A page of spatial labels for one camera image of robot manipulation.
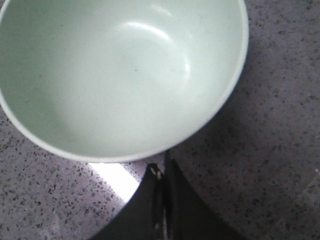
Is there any light green bowl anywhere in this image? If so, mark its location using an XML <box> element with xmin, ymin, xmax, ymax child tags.
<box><xmin>0</xmin><ymin>0</ymin><xmax>249</xmax><ymax>163</ymax></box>

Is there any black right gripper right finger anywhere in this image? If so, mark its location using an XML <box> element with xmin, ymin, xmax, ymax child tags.
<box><xmin>164</xmin><ymin>150</ymin><xmax>245</xmax><ymax>240</ymax></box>

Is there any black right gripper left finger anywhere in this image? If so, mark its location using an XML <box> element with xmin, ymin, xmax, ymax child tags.
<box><xmin>91</xmin><ymin>163</ymin><xmax>165</xmax><ymax>240</ymax></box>

